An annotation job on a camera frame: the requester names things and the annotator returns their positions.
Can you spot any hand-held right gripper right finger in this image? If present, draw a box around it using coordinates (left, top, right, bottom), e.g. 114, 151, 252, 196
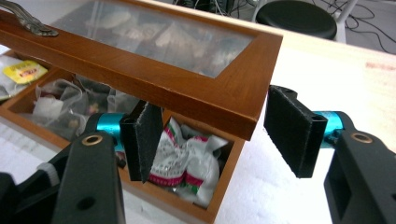
263, 85, 345, 179

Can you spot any wooden tea box glass lid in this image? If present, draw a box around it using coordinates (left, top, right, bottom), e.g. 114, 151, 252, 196
0, 0, 284, 224

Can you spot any yellow label tea bag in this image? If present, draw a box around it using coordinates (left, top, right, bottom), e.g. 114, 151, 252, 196
2, 60, 50, 85

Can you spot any white red-green tea packet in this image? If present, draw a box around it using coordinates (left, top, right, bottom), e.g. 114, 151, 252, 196
148, 117, 200, 188
183, 133, 230, 209

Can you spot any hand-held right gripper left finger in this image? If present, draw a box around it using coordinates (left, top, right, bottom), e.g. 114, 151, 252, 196
96, 100, 163, 184

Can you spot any white metal frame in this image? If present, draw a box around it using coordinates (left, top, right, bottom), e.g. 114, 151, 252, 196
250, 0, 360, 44

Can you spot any tangle of floor cables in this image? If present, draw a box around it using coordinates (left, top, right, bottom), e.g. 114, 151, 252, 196
342, 0, 396, 54

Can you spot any pile of dark mesh tea bags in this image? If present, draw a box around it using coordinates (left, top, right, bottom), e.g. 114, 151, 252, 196
18, 77, 141, 142

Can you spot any black round stool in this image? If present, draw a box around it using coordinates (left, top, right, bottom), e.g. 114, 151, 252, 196
255, 0, 338, 41

